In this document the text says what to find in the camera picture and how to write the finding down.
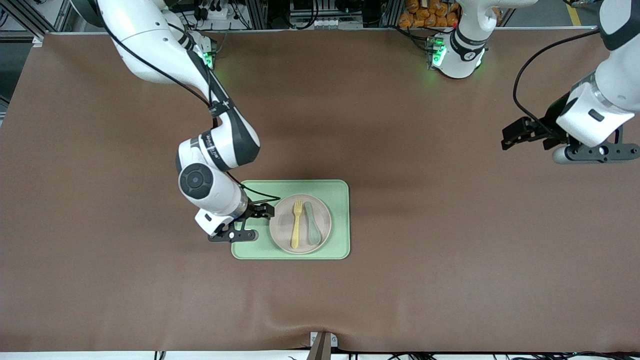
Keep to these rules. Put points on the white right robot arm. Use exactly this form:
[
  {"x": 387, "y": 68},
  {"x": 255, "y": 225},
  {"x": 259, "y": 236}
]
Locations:
[{"x": 150, "y": 45}]

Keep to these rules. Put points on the yellow plastic fork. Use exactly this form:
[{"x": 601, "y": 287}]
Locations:
[{"x": 296, "y": 235}]

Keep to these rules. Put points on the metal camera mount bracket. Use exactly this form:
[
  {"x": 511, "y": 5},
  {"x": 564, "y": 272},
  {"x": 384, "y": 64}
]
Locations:
[{"x": 322, "y": 347}]

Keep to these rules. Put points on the beige round plate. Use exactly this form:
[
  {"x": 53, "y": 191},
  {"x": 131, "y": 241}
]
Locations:
[{"x": 282, "y": 230}]

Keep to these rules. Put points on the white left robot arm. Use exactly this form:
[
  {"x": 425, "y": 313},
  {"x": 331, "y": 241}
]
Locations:
[{"x": 465, "y": 55}]

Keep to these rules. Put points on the brown table cover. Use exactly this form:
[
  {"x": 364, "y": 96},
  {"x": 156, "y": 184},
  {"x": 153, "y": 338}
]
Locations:
[{"x": 150, "y": 300}]

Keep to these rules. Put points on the white power strip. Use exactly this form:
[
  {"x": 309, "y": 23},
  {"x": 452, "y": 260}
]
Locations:
[{"x": 222, "y": 14}]

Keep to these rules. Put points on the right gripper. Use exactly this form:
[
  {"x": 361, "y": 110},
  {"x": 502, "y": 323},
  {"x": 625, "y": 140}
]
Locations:
[{"x": 254, "y": 210}]

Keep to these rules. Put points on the pile of orange items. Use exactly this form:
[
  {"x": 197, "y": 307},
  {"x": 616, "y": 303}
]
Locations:
[{"x": 415, "y": 20}]

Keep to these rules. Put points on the grey-green plastic spoon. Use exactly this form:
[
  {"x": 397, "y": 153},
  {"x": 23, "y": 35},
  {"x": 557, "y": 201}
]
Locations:
[{"x": 314, "y": 235}]

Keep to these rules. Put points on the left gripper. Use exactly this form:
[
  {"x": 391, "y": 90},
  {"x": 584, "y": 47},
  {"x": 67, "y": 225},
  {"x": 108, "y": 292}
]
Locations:
[{"x": 554, "y": 118}]

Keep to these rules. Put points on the light green rectangular tray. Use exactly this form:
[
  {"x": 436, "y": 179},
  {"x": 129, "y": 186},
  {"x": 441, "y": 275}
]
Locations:
[{"x": 340, "y": 200}]

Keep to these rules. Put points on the aluminium frame post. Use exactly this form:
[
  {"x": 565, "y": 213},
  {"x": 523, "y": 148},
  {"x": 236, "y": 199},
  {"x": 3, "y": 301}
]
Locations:
[{"x": 35, "y": 31}]

